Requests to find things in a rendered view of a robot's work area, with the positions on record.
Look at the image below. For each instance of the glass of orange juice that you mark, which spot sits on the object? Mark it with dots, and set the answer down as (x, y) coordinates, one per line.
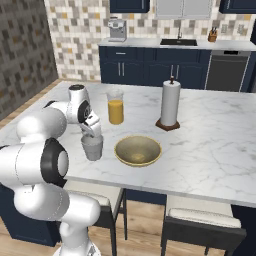
(115, 111)

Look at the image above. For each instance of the black sink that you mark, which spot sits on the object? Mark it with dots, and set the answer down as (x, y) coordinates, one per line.
(178, 42)

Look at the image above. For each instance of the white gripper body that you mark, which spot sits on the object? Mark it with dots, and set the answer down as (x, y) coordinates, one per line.
(93, 128)

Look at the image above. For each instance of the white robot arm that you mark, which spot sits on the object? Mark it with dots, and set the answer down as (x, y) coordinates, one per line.
(40, 166)

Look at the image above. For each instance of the dark grey dishwasher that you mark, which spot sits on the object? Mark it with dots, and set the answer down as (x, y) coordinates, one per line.
(227, 71)

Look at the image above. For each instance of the white wall socket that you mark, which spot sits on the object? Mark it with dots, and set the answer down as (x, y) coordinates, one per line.
(224, 28)
(240, 28)

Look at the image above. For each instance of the wooden knife block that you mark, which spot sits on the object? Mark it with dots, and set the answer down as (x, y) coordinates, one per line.
(212, 36)

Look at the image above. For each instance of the yellow-rimmed ice bowl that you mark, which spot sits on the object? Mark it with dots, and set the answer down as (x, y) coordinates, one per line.
(126, 148)

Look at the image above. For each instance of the navy wall cupboard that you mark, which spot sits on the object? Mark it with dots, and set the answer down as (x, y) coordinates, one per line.
(129, 5)
(238, 5)

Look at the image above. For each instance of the paper towel roll on holder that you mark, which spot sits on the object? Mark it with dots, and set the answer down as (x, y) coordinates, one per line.
(170, 103)

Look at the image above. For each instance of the silver coffee machine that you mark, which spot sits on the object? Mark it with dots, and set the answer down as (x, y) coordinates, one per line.
(117, 30)

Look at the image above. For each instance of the clear glass cup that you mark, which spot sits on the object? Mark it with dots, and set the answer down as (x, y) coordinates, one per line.
(92, 150)

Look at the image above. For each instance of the pale grey wall cupboard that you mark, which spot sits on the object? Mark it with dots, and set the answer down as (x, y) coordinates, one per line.
(184, 8)

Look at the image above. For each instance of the navy lower cupboard run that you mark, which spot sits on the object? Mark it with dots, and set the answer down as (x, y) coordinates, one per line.
(146, 66)

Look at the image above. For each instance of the silver tap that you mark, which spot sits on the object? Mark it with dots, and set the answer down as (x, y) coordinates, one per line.
(179, 32)

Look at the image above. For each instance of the navy island cabinet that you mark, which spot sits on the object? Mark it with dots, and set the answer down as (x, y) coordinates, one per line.
(20, 220)

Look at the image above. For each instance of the black stool with cream seat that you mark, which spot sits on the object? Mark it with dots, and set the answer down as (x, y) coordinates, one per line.
(200, 223)
(106, 203)

